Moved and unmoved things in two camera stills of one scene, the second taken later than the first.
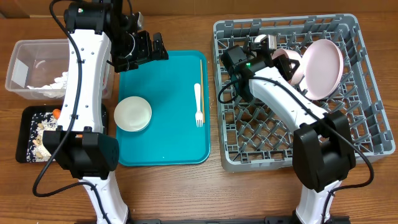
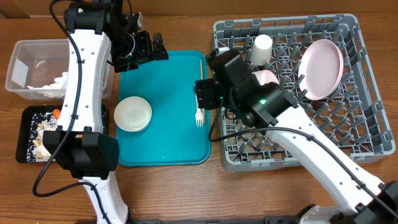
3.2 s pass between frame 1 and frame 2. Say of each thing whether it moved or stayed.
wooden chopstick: stayed
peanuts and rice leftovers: stayed
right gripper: moved
